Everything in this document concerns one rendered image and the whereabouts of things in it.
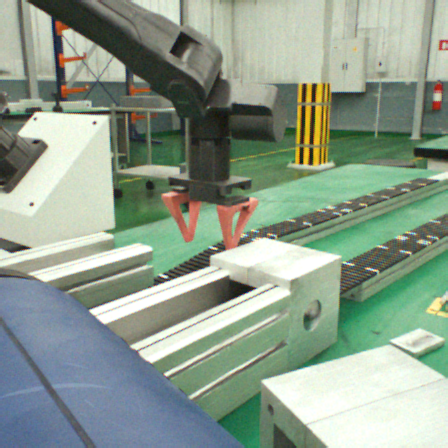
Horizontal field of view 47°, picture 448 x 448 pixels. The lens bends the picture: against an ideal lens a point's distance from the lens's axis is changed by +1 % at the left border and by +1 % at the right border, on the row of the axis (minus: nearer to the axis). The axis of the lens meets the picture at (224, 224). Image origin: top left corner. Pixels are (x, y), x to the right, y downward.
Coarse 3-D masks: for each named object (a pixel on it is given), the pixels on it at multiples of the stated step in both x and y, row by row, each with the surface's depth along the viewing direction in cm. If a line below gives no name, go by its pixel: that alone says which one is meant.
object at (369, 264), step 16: (432, 224) 87; (400, 240) 78; (416, 240) 78; (432, 240) 78; (368, 256) 71; (384, 256) 71; (400, 256) 71; (352, 272) 65; (368, 272) 65; (352, 288) 60
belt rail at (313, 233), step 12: (444, 180) 133; (408, 192) 117; (420, 192) 124; (432, 192) 128; (384, 204) 109; (396, 204) 113; (348, 216) 98; (360, 216) 103; (372, 216) 106; (312, 228) 89; (324, 228) 93; (336, 228) 95; (276, 240) 81; (288, 240) 85; (300, 240) 87; (312, 240) 90
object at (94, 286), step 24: (72, 240) 61; (96, 240) 61; (0, 264) 53; (24, 264) 55; (48, 264) 57; (72, 264) 52; (96, 264) 53; (120, 264) 55; (144, 264) 59; (72, 288) 52; (96, 288) 53; (120, 288) 56; (144, 288) 60
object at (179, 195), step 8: (176, 192) 73; (184, 192) 72; (168, 200) 71; (176, 200) 71; (184, 200) 73; (192, 200) 74; (168, 208) 72; (176, 208) 72; (192, 208) 75; (176, 216) 72; (192, 216) 75; (184, 224) 73; (192, 224) 75; (184, 232) 73; (192, 232) 75; (192, 240) 75
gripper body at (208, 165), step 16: (192, 144) 67; (208, 144) 66; (224, 144) 67; (192, 160) 67; (208, 160) 66; (224, 160) 67; (176, 176) 70; (192, 176) 68; (208, 176) 67; (224, 176) 68; (224, 192) 65
